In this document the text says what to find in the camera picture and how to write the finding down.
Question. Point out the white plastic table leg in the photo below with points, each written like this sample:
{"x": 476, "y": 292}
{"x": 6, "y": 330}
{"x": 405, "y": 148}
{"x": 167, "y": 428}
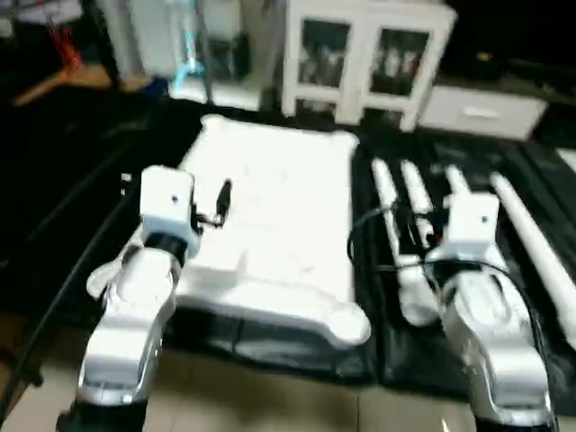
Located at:
{"x": 456, "y": 180}
{"x": 416, "y": 189}
{"x": 531, "y": 243}
{"x": 387, "y": 193}

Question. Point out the white plastic table top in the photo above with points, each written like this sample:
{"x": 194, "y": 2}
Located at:
{"x": 270, "y": 225}

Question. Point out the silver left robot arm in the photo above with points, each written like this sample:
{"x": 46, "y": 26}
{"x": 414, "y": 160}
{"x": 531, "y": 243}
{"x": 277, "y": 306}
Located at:
{"x": 126, "y": 324}

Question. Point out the white drawer unit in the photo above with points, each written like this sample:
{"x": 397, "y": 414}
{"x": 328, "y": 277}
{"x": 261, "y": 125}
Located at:
{"x": 486, "y": 112}

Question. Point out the light blue plastic item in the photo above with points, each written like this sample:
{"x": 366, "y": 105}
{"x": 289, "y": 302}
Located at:
{"x": 184, "y": 67}

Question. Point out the dark equipment rack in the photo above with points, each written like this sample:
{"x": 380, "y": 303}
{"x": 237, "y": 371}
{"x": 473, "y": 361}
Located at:
{"x": 229, "y": 56}

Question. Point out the grey metal pole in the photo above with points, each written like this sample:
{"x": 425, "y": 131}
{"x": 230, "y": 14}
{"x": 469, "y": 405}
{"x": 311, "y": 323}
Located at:
{"x": 204, "y": 54}

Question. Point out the black work mat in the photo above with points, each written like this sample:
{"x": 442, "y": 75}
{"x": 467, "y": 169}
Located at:
{"x": 54, "y": 180}

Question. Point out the white glass door cabinet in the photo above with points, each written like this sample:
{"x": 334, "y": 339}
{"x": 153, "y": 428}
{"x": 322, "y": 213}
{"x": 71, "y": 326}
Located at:
{"x": 360, "y": 54}

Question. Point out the brown wooden board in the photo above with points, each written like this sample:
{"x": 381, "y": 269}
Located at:
{"x": 72, "y": 81}

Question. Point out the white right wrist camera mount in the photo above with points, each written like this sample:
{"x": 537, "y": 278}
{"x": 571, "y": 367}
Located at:
{"x": 472, "y": 225}

